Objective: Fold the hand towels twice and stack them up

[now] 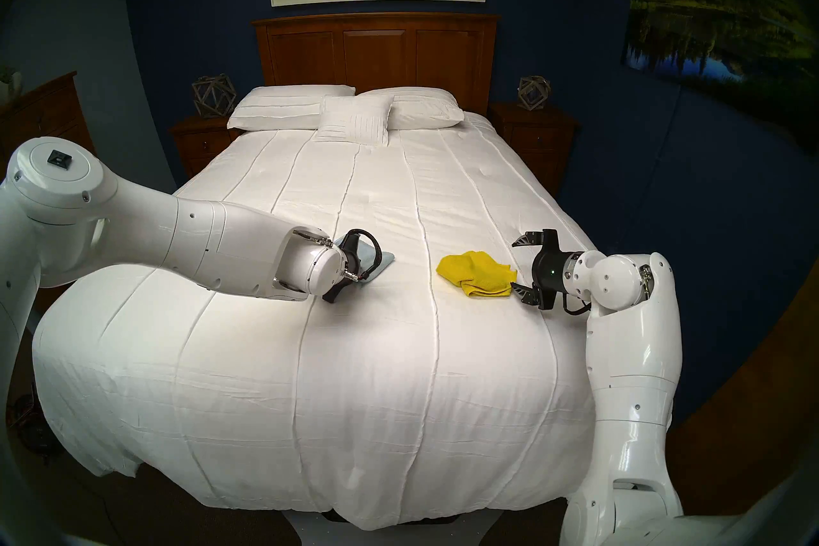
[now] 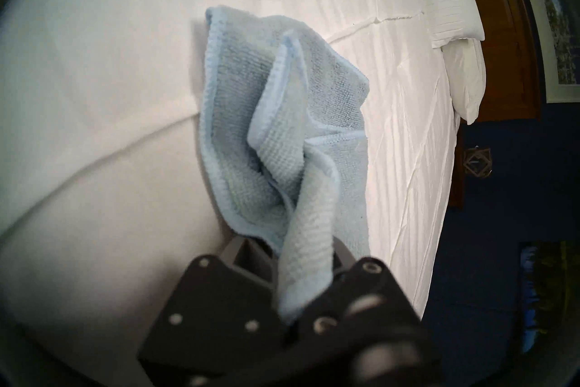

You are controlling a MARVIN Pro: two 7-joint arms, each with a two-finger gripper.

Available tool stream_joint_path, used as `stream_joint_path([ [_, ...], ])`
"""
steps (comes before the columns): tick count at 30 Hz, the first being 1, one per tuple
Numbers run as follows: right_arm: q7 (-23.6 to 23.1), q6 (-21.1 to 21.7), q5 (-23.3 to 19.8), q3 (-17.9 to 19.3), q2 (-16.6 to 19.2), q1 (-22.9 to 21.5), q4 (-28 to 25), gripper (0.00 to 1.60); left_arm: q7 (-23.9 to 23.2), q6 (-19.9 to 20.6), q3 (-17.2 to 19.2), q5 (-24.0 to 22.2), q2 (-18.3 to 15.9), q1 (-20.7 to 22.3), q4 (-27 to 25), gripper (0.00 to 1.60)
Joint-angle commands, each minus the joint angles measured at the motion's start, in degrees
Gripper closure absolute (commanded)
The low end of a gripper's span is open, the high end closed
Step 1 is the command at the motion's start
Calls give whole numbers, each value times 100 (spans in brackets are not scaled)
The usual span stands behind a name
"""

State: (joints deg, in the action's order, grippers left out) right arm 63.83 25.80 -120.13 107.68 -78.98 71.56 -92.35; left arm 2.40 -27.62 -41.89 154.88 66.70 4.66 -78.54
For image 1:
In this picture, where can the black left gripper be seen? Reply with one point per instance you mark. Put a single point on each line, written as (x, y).
(350, 247)

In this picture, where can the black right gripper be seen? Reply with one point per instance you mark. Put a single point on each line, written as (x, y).
(553, 275)

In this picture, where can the light blue hand towel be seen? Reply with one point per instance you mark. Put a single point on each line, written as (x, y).
(386, 261)

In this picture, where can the yellow hand towel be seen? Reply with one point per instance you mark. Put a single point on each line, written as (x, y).
(473, 275)

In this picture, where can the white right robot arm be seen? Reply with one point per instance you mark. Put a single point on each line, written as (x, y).
(633, 378)

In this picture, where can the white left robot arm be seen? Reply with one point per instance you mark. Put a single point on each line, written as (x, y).
(179, 237)

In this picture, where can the small pleated white pillow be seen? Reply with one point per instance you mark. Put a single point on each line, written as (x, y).
(355, 122)

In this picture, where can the brown wooden nightstand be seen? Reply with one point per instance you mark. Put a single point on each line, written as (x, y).
(537, 138)
(201, 142)

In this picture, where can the large white pillow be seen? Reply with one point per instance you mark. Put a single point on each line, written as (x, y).
(275, 106)
(429, 110)

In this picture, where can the white bed comforter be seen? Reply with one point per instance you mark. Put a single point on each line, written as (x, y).
(371, 410)

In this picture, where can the brown wooden headboard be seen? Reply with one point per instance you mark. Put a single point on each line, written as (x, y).
(377, 49)

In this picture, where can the forest lake poster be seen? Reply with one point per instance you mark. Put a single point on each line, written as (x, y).
(697, 14)

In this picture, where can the brown wooden dresser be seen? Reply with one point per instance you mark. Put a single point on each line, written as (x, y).
(57, 106)

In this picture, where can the white plant pot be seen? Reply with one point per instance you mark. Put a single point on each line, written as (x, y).
(13, 83)

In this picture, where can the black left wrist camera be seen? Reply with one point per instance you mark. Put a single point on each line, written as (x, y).
(334, 294)

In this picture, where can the grey geometric frame ornament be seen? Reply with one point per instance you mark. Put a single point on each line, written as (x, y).
(209, 103)
(533, 95)

